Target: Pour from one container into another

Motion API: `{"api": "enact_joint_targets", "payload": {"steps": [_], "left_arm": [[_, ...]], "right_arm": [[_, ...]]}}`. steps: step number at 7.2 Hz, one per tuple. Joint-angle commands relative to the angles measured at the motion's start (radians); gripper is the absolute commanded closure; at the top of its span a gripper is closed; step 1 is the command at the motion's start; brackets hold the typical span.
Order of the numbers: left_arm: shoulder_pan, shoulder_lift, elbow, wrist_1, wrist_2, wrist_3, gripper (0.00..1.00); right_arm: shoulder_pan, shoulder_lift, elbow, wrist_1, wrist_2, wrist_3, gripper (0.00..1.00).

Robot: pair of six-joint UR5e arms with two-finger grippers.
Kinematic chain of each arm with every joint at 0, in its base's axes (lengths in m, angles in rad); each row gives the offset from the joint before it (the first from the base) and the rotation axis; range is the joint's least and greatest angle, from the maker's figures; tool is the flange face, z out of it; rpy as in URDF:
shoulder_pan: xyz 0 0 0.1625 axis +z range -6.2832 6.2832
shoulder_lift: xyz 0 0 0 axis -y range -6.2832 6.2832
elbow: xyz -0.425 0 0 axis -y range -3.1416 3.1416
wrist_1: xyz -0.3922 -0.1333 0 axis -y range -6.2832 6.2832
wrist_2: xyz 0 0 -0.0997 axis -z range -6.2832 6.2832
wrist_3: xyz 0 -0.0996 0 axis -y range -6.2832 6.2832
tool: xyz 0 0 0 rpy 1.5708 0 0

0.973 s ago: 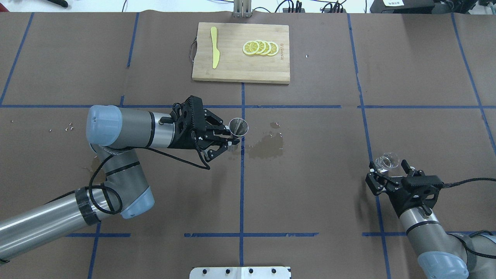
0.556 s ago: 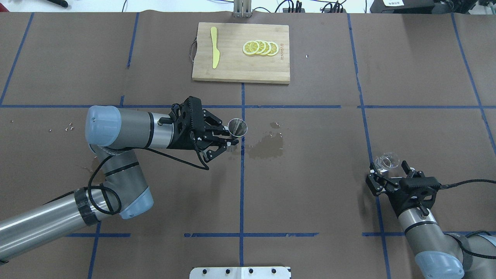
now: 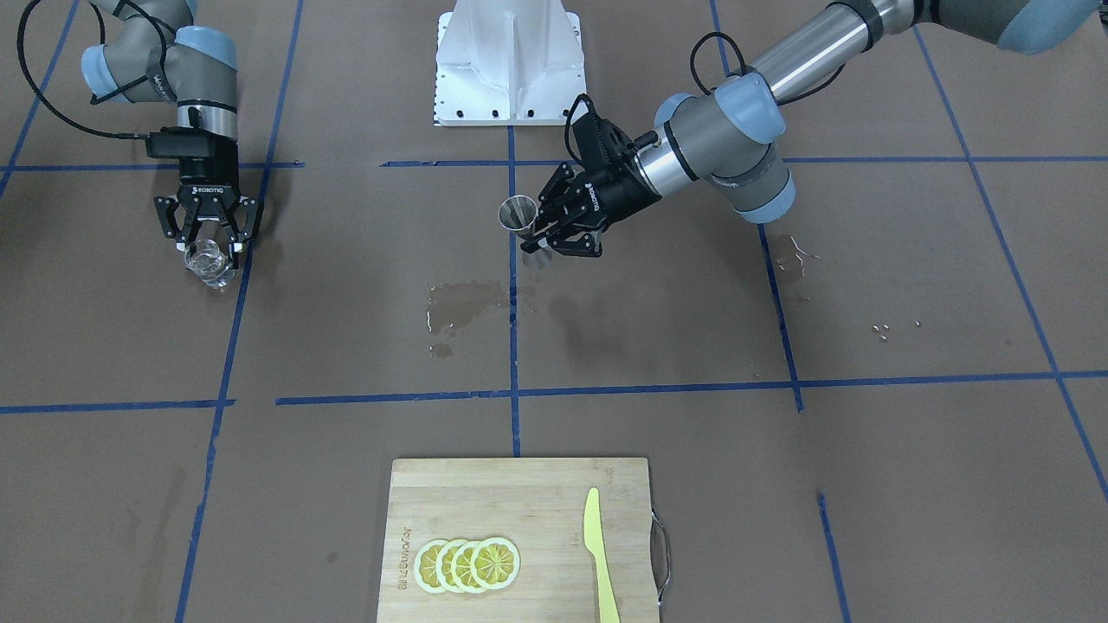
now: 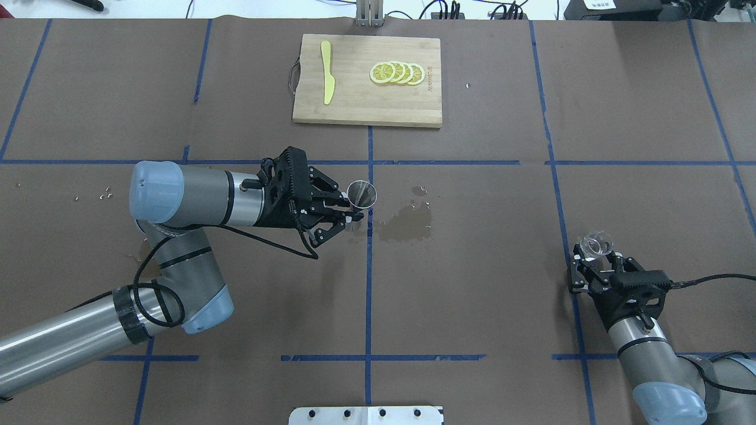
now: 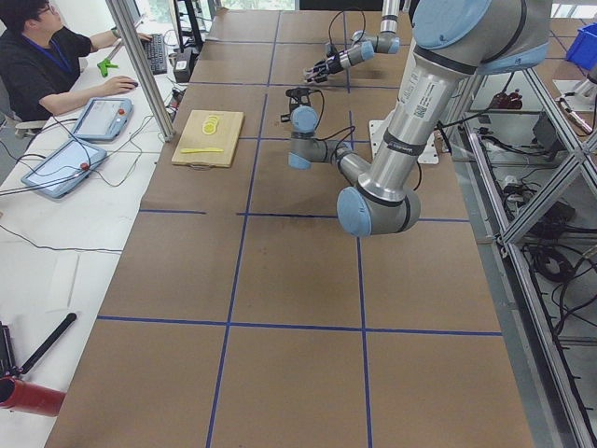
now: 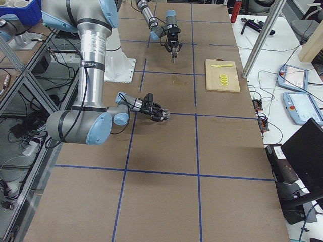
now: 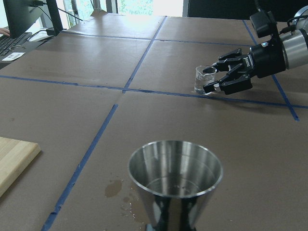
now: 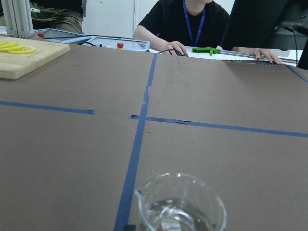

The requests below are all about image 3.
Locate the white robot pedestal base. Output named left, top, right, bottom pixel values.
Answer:
left=433, top=1, right=587, bottom=127

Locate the brown table mat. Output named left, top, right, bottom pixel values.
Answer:
left=1, top=1, right=1107, bottom=622

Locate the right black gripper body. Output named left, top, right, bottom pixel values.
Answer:
left=145, top=127, right=239, bottom=210

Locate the steel jigger cup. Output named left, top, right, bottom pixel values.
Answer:
left=497, top=195, right=553, bottom=270

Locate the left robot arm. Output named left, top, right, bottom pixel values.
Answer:
left=519, top=1, right=1098, bottom=257

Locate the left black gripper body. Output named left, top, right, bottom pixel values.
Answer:
left=563, top=93, right=661, bottom=236

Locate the yellow plastic knife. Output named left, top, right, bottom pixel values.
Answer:
left=583, top=486, right=620, bottom=622

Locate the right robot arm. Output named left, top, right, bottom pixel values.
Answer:
left=81, top=1, right=264, bottom=268

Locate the clear glass measuring cup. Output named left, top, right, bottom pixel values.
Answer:
left=184, top=241, right=236, bottom=289

